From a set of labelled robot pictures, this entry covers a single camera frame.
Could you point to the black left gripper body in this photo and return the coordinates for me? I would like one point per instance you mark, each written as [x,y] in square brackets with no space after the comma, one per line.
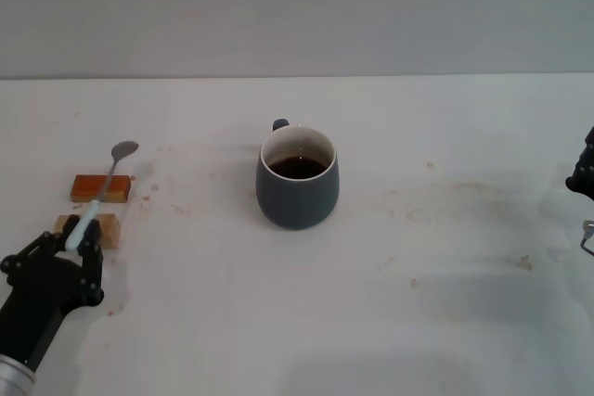
[42,294]

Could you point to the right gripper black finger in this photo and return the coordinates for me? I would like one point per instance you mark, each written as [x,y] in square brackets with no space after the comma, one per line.
[584,173]

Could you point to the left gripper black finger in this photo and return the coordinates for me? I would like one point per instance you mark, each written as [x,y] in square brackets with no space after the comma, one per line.
[37,247]
[95,266]

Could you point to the grey ceramic cup with coffee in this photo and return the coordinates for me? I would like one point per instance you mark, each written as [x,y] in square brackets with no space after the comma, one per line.
[297,201]

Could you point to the light notched wooden block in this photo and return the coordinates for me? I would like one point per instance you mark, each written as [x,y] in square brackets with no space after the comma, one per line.
[110,229]

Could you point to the reddish brown wooden block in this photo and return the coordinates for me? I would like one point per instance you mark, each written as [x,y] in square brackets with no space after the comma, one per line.
[83,188]

